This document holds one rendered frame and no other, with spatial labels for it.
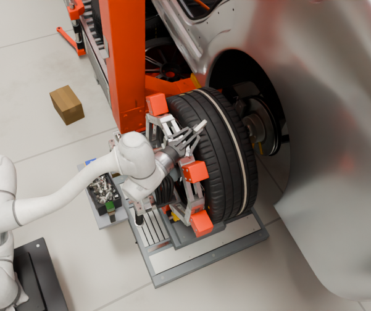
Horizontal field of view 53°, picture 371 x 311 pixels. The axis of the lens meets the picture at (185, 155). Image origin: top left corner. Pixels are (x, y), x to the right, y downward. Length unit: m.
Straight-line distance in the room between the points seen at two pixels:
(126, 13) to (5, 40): 2.25
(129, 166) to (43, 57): 2.44
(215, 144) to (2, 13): 2.97
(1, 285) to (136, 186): 0.90
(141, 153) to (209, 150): 0.40
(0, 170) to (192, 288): 1.43
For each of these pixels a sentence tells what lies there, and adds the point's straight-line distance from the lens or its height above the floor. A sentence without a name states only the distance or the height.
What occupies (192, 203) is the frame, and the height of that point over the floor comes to 0.98.
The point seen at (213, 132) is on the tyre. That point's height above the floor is 1.17.
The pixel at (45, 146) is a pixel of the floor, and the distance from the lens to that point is 2.97.
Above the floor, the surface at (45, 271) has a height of 0.30.
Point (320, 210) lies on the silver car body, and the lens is 1.61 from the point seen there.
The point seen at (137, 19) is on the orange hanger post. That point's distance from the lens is 1.72.
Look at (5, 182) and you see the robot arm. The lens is 1.53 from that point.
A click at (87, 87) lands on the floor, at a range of 3.26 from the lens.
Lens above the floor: 2.42
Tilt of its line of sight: 58 degrees down
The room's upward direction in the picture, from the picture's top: 10 degrees clockwise
